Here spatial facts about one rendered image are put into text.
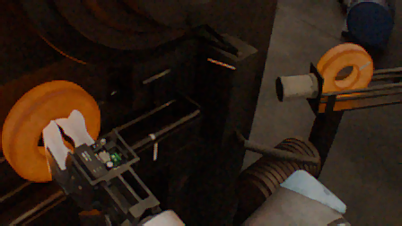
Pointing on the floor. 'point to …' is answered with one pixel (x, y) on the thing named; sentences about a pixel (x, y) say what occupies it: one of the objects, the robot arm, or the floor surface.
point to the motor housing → (270, 176)
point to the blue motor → (370, 21)
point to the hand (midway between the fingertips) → (51, 123)
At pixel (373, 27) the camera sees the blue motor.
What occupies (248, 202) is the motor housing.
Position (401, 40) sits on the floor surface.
